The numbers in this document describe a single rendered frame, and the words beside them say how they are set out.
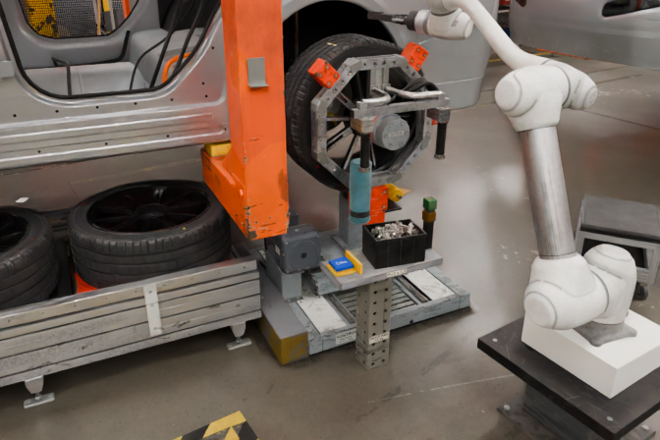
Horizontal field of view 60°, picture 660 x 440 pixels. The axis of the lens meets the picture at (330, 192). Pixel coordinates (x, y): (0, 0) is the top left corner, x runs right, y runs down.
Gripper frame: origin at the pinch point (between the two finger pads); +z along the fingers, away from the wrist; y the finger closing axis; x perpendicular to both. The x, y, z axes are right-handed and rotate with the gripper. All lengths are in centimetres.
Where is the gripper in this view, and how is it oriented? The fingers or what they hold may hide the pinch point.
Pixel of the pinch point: (375, 15)
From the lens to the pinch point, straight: 240.7
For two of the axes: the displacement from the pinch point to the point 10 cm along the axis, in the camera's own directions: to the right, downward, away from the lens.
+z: -7.7, -2.8, 5.7
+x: 0.8, -9.3, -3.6
